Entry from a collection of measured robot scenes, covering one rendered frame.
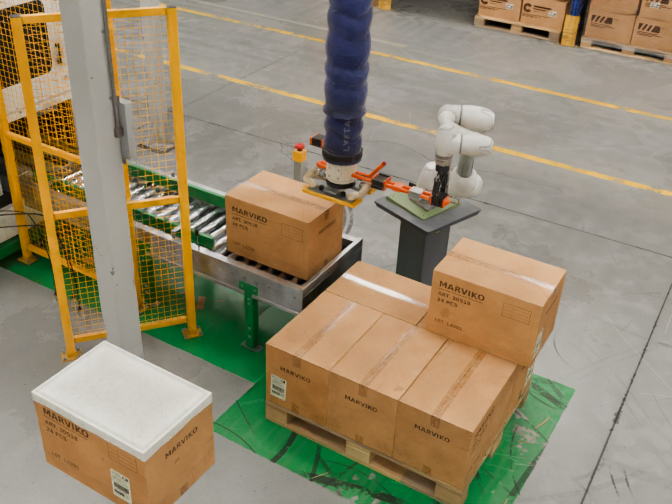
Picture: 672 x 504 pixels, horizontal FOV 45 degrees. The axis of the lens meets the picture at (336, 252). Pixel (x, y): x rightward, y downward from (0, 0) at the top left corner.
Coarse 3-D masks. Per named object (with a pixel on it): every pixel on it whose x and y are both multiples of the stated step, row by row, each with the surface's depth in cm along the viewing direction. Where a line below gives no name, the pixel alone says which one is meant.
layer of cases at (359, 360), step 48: (336, 288) 482; (384, 288) 484; (288, 336) 442; (336, 336) 444; (384, 336) 445; (432, 336) 447; (288, 384) 441; (336, 384) 421; (384, 384) 412; (432, 384) 414; (480, 384) 415; (384, 432) 418; (432, 432) 400; (480, 432) 401
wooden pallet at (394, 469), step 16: (528, 384) 477; (272, 416) 461; (288, 416) 456; (304, 432) 454; (320, 432) 454; (336, 432) 438; (336, 448) 445; (352, 448) 437; (368, 448) 430; (496, 448) 451; (368, 464) 436; (384, 464) 436; (400, 464) 422; (480, 464) 426; (400, 480) 428; (416, 480) 428; (432, 480) 415; (432, 496) 420; (448, 496) 414; (464, 496) 415
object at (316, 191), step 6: (306, 186) 463; (318, 186) 463; (306, 192) 460; (312, 192) 458; (318, 192) 457; (324, 192) 457; (342, 192) 453; (324, 198) 455; (330, 198) 453; (336, 198) 453; (342, 198) 452; (342, 204) 451; (348, 204) 449; (354, 204) 448
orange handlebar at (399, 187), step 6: (318, 162) 463; (324, 162) 464; (324, 168) 461; (354, 174) 452; (366, 174) 453; (366, 180) 449; (390, 186) 443; (396, 186) 442; (402, 186) 442; (408, 186) 443; (426, 192) 438; (426, 198) 435; (444, 204) 431
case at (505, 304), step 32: (448, 256) 442; (480, 256) 444; (512, 256) 445; (448, 288) 431; (480, 288) 421; (512, 288) 419; (544, 288) 420; (448, 320) 441; (480, 320) 430; (512, 320) 419; (544, 320) 422; (512, 352) 429
